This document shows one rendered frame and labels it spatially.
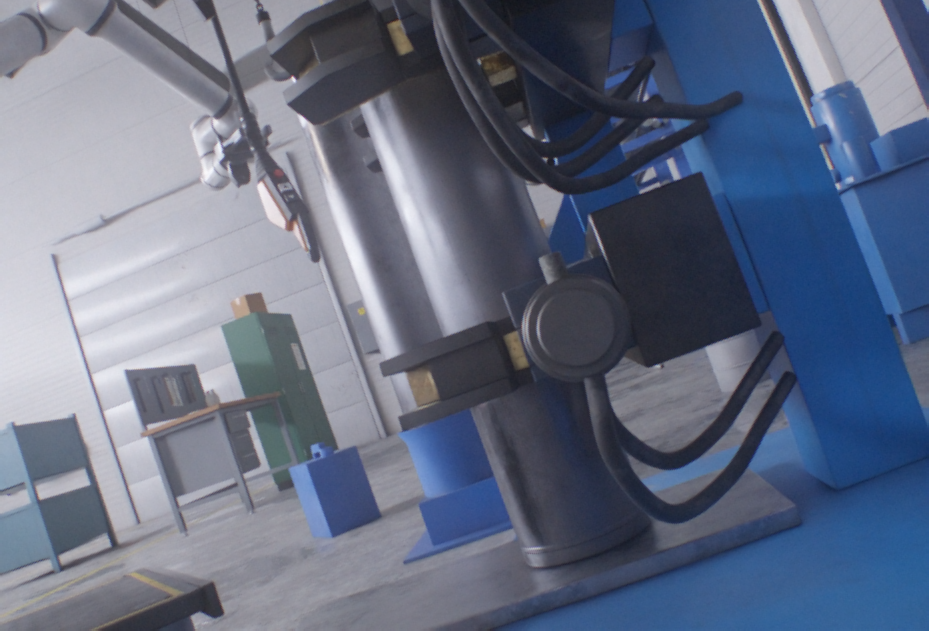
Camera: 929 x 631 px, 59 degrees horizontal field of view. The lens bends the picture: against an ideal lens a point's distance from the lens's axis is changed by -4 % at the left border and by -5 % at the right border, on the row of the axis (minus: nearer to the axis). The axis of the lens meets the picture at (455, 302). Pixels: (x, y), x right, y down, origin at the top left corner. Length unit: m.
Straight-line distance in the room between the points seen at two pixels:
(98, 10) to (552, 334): 1.83
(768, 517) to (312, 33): 0.91
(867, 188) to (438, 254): 2.33
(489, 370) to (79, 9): 1.68
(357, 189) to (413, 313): 0.43
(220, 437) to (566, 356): 6.43
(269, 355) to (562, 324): 7.80
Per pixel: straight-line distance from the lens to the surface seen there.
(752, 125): 1.36
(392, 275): 2.69
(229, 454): 7.12
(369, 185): 2.76
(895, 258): 3.43
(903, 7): 1.80
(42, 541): 9.00
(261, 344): 8.64
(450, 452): 2.65
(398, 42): 1.26
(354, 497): 3.89
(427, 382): 1.19
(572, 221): 1.71
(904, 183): 3.47
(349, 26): 1.20
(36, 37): 2.49
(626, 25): 1.39
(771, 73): 1.39
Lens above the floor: 0.48
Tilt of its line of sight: 5 degrees up
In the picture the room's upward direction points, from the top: 20 degrees counter-clockwise
